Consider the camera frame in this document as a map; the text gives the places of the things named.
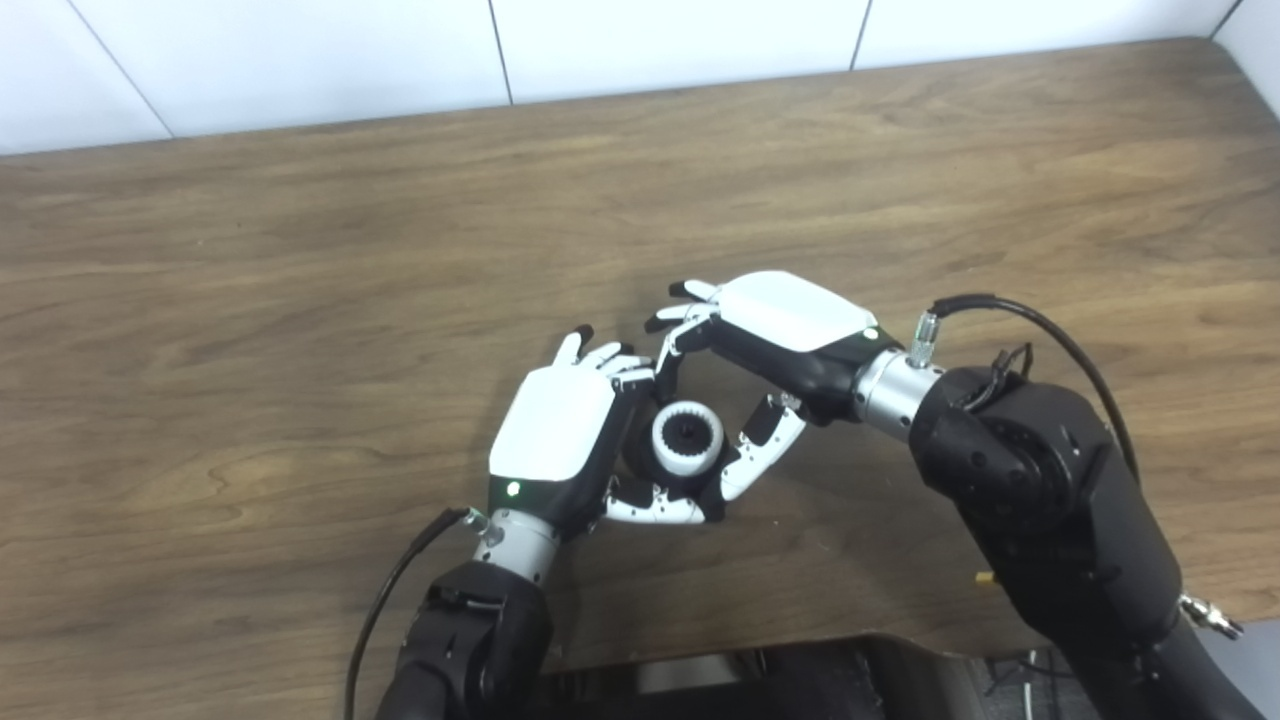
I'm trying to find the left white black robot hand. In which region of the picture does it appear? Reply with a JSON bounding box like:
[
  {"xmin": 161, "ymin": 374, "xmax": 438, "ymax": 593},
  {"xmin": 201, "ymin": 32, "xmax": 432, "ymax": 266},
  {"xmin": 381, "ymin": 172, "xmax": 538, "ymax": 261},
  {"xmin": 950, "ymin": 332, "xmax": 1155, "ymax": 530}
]
[{"xmin": 488, "ymin": 325, "xmax": 727, "ymax": 542}]

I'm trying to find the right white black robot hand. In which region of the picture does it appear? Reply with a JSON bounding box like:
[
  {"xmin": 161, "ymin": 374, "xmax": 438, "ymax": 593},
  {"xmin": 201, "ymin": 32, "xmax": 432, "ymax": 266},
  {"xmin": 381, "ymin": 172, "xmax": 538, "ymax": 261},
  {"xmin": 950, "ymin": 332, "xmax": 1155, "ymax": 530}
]
[{"xmin": 645, "ymin": 270, "xmax": 892, "ymax": 502}]

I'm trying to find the white ring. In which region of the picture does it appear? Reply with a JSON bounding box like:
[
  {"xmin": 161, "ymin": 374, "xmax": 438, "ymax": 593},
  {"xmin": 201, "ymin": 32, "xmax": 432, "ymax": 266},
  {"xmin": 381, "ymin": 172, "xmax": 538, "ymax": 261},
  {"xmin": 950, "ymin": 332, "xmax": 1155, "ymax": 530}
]
[{"xmin": 652, "ymin": 400, "xmax": 726, "ymax": 478}]

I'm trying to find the round black part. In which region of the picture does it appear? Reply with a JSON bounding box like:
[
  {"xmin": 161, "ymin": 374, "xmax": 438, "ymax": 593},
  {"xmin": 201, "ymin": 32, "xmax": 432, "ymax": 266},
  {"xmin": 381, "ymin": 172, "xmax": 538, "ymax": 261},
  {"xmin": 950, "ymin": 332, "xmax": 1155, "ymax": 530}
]
[{"xmin": 622, "ymin": 398, "xmax": 732, "ymax": 492}]

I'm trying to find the black robot torso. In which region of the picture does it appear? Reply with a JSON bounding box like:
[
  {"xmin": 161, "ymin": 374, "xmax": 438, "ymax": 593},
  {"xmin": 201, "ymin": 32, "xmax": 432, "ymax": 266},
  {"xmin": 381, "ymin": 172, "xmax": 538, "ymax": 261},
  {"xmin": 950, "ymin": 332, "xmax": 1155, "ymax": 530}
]
[{"xmin": 530, "ymin": 635, "xmax": 1083, "ymax": 720}]

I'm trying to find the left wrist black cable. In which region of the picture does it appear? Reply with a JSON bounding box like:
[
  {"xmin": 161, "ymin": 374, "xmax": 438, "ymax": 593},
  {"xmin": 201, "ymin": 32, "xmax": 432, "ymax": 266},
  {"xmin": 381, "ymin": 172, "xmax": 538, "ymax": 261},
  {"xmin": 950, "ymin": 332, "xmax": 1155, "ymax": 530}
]
[{"xmin": 344, "ymin": 507, "xmax": 488, "ymax": 720}]

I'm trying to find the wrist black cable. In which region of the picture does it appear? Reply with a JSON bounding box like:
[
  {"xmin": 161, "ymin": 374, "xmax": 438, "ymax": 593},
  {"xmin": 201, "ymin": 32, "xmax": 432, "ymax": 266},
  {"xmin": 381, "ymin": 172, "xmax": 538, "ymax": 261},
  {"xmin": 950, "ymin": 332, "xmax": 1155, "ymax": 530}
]
[
  {"xmin": 344, "ymin": 507, "xmax": 488, "ymax": 720},
  {"xmin": 908, "ymin": 293, "xmax": 1142, "ymax": 483}
]

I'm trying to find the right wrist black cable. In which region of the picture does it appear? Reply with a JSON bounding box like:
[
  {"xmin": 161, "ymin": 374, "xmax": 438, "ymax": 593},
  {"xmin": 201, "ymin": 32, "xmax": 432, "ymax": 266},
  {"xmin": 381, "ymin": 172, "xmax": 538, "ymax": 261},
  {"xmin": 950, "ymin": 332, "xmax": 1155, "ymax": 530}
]
[{"xmin": 908, "ymin": 293, "xmax": 1142, "ymax": 483}]

